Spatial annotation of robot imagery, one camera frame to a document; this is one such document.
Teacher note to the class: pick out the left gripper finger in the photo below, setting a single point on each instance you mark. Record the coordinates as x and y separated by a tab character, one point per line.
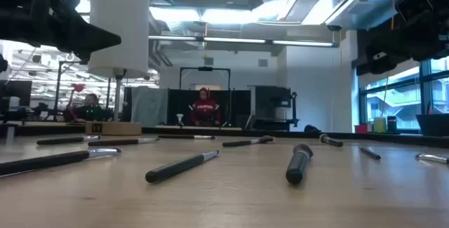
87	38

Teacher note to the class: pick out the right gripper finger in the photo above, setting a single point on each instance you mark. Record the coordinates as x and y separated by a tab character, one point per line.
389	51

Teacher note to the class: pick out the fan makeup brush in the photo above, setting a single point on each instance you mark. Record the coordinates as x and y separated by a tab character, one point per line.
242	142

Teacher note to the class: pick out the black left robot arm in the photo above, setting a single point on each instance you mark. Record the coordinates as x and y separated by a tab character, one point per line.
3	63

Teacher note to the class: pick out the white cylindrical cup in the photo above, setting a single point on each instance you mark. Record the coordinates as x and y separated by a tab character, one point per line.
117	28

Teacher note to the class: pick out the red articulated stand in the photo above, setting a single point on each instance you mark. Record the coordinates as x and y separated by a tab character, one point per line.
78	87

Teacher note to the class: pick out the black tripod stand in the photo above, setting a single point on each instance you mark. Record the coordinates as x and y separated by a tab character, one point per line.
59	80

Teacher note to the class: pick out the large window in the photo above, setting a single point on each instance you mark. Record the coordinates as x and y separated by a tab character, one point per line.
393	105

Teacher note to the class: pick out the person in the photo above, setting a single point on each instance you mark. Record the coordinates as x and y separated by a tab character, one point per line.
205	110
89	110

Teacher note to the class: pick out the dark tumbler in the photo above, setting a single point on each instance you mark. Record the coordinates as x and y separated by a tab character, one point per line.
391	124

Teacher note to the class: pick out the green container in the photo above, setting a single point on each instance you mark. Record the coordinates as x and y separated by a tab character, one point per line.
380	125

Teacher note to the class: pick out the black computer monitor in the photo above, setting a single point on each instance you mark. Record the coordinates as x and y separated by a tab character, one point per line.
17	93

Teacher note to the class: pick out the red box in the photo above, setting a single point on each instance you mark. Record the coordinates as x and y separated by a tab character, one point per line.
360	129

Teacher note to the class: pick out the black bin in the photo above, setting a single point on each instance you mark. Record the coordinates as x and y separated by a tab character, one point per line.
433	124

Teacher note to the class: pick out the grey fabric partition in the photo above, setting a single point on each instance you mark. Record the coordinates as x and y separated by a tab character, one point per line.
149	107

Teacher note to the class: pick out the black bag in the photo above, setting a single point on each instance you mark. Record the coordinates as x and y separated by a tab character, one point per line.
311	128

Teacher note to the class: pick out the black partition panel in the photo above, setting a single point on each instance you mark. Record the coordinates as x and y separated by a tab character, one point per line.
179	103

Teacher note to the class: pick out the black equipment cabinet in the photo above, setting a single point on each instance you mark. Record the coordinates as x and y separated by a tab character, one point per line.
271	98

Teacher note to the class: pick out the long linear ceiling light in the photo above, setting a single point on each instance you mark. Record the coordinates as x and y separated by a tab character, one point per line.
235	40

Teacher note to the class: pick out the silver ventilation duct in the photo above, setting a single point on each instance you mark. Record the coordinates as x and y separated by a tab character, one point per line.
333	0

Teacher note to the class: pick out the black overhead gantry frame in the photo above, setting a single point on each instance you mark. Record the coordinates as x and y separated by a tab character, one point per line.
205	68

